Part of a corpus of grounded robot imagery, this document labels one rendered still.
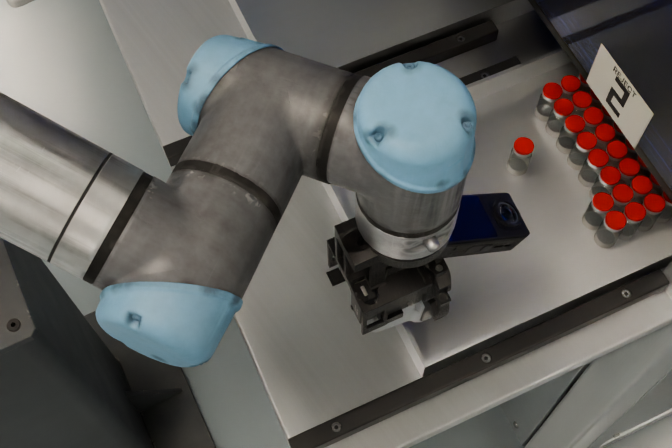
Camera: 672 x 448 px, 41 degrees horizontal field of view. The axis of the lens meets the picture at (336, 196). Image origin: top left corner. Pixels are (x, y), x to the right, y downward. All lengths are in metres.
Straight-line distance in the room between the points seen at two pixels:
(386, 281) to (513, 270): 0.23
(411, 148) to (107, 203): 0.18
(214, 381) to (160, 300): 1.30
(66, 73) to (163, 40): 1.14
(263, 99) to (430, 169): 0.12
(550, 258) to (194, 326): 0.50
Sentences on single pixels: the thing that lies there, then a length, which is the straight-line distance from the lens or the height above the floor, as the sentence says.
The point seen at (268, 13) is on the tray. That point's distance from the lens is 1.09.
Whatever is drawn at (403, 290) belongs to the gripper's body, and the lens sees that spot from 0.72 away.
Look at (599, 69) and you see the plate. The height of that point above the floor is 1.02.
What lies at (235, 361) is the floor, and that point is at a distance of 1.82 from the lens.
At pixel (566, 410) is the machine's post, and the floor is 0.41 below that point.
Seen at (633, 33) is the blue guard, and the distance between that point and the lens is 0.83.
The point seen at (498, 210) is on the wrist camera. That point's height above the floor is 1.06.
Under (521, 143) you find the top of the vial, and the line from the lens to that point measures 0.95.
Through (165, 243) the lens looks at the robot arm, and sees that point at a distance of 0.53.
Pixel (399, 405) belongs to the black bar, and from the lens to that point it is 0.85.
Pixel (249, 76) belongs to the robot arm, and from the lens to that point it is 0.58.
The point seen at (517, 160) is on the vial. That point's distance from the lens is 0.95.
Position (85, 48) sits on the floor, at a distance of 2.25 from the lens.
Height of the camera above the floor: 1.72
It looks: 62 degrees down
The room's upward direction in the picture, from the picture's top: 2 degrees counter-clockwise
